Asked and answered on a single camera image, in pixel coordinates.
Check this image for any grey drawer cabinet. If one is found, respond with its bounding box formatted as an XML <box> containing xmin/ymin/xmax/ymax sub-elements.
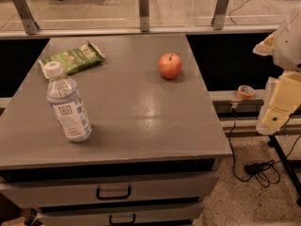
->
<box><xmin>0</xmin><ymin>34</ymin><xmax>230</xmax><ymax>226</ymax></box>

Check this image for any upper black drawer handle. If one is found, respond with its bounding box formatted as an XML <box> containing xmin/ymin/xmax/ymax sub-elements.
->
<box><xmin>96</xmin><ymin>186</ymin><xmax>132</xmax><ymax>201</ymax></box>

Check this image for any black cable with adapter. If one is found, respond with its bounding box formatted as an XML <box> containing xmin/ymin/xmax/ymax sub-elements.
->
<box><xmin>228</xmin><ymin>108</ymin><xmax>301</xmax><ymax>188</ymax></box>

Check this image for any left metal railing bracket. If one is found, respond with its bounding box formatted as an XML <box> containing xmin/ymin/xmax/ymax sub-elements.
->
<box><xmin>12</xmin><ymin>0</ymin><xmax>40</xmax><ymax>35</ymax></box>

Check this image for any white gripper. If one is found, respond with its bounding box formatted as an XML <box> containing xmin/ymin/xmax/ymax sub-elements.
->
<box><xmin>253</xmin><ymin>5</ymin><xmax>301</xmax><ymax>136</ymax></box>

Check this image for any green snack bag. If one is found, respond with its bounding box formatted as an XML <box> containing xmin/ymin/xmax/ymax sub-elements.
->
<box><xmin>39</xmin><ymin>42</ymin><xmax>105</xmax><ymax>75</ymax></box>

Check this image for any red apple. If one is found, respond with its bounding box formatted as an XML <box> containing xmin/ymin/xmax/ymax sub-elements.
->
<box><xmin>158</xmin><ymin>53</ymin><xmax>182</xmax><ymax>79</ymax></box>

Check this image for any black drawer handle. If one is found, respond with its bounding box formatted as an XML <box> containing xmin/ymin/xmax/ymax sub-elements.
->
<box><xmin>96</xmin><ymin>186</ymin><xmax>132</xmax><ymax>201</ymax></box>
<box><xmin>109</xmin><ymin>214</ymin><xmax>136</xmax><ymax>226</ymax></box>

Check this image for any black stand leg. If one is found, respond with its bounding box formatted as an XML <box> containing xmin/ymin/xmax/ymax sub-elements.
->
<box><xmin>268</xmin><ymin>135</ymin><xmax>301</xmax><ymax>207</ymax></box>

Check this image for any metal railing bracket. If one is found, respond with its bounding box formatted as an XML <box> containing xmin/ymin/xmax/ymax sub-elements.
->
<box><xmin>211</xmin><ymin>0</ymin><xmax>229</xmax><ymax>30</ymax></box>
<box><xmin>12</xmin><ymin>0</ymin><xmax>40</xmax><ymax>35</ymax></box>
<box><xmin>138</xmin><ymin>0</ymin><xmax>150</xmax><ymax>32</ymax></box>

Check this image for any orange tape roll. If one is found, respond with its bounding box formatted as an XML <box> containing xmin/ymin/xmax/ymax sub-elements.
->
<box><xmin>237</xmin><ymin>85</ymin><xmax>255</xmax><ymax>100</ymax></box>

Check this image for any right metal railing bracket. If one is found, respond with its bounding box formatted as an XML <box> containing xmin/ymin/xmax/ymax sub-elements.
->
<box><xmin>211</xmin><ymin>0</ymin><xmax>229</xmax><ymax>30</ymax></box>

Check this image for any middle metal railing bracket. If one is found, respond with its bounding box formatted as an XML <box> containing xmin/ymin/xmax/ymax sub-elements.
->
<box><xmin>138</xmin><ymin>0</ymin><xmax>150</xmax><ymax>32</ymax></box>

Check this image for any clear plastic water bottle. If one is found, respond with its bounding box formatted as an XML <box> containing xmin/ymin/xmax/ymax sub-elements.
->
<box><xmin>43</xmin><ymin>61</ymin><xmax>91</xmax><ymax>142</ymax></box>

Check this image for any black floor cable behind glass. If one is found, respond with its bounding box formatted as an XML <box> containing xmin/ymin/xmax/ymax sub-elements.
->
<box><xmin>228</xmin><ymin>0</ymin><xmax>267</xmax><ymax>25</ymax></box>

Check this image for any lower black drawer handle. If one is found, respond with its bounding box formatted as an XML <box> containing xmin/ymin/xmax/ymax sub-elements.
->
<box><xmin>109</xmin><ymin>214</ymin><xmax>136</xmax><ymax>226</ymax></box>

